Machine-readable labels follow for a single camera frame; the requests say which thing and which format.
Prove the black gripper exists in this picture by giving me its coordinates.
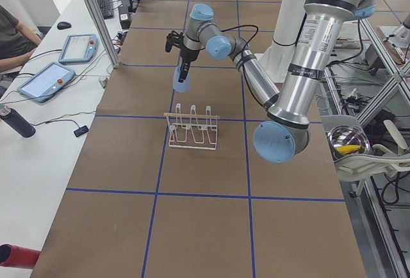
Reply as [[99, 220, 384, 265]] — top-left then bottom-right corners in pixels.
[[178, 46, 199, 83]]

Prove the light blue plastic cup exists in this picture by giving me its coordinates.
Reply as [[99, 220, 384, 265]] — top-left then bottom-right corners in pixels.
[[172, 66, 190, 93]]

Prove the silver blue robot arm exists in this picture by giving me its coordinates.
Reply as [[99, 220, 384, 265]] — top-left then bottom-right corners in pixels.
[[166, 0, 375, 163]]

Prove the black keyboard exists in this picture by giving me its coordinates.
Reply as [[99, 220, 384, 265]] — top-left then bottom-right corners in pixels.
[[96, 0, 114, 19]]

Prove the far teach pendant tablet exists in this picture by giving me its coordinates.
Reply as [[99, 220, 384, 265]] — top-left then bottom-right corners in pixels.
[[58, 34, 98, 65]]

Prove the teach pendant tablet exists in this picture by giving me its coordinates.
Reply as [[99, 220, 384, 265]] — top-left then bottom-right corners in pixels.
[[17, 61, 75, 103], [58, 34, 98, 65]]

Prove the small black device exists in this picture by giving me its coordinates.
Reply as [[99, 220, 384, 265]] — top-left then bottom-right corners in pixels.
[[74, 126, 89, 138]]

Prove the black computer mouse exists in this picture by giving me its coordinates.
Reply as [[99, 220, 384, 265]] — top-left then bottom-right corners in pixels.
[[57, 21, 72, 30]]

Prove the near teach pendant tablet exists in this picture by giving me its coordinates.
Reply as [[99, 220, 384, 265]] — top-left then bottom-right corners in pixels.
[[17, 61, 75, 103]]

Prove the seated person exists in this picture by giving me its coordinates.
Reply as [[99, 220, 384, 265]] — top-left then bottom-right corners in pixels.
[[1, 6, 42, 72]]

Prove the metal bowl with corn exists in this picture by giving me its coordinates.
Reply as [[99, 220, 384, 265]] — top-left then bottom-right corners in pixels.
[[327, 126, 371, 160]]

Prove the white chair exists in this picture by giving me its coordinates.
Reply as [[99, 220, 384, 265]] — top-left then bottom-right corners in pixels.
[[322, 115, 409, 198]]

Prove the black water bottle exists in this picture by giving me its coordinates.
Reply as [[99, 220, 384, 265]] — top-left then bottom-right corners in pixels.
[[1, 104, 36, 138]]

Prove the red cylinder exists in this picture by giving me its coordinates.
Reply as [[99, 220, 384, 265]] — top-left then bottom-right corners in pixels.
[[1, 243, 40, 269]]

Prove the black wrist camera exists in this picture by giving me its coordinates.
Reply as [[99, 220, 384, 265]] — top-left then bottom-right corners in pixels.
[[165, 30, 184, 53]]

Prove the white wire cup holder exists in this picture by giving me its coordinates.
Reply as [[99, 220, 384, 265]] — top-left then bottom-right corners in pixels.
[[163, 103, 220, 151]]

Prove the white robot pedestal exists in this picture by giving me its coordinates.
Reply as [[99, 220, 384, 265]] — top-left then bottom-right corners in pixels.
[[265, 0, 311, 58]]

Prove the aluminium frame post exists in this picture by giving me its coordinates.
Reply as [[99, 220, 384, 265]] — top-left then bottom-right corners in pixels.
[[84, 0, 120, 69]]

